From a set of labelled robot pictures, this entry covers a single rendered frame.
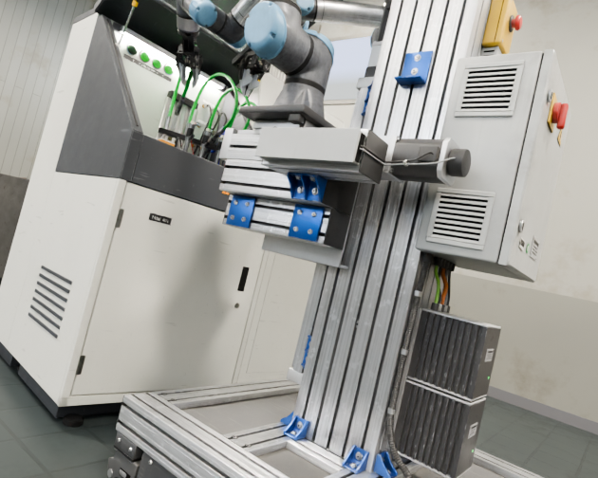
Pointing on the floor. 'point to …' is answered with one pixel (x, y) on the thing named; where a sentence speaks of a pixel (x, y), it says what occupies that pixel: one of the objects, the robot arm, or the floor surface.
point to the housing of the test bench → (41, 183)
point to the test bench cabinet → (72, 294)
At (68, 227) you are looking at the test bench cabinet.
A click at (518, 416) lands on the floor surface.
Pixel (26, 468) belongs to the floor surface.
